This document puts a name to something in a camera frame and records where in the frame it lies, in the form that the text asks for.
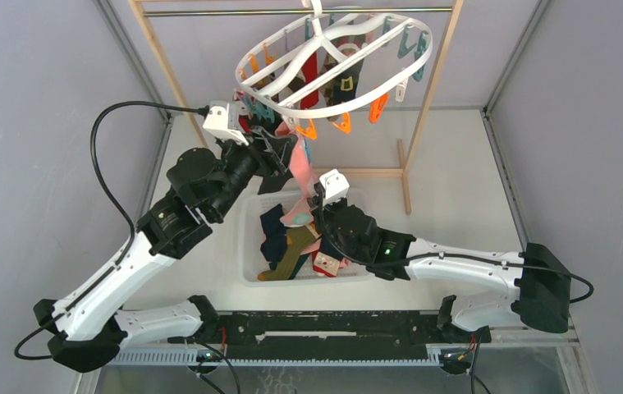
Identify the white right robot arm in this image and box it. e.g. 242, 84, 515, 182
312, 199, 573, 341

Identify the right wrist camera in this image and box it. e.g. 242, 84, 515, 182
318, 169, 350, 206

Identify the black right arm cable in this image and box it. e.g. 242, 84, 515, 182
314, 185, 596, 305

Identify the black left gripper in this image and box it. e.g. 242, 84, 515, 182
208, 126, 297, 221

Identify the white round clip hanger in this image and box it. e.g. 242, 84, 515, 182
235, 1, 434, 121

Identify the navy sock white lettering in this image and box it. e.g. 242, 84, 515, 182
312, 240, 351, 277

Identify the navy sock striped cuff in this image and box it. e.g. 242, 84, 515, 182
259, 204, 287, 270

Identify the olive sock orange heel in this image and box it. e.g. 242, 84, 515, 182
258, 223, 320, 282

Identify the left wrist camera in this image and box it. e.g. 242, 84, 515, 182
203, 100, 249, 146

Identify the white plastic basket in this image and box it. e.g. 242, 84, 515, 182
236, 190, 369, 286

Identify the metal hanging rod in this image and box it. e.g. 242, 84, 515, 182
142, 7, 454, 18

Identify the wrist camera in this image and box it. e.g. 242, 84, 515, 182
318, 169, 350, 206
203, 100, 249, 146

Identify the wooden hanging rack frame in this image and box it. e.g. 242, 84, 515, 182
126, 0, 465, 216

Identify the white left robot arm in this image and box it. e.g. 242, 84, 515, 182
34, 127, 298, 373

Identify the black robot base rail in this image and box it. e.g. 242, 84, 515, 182
187, 308, 491, 363

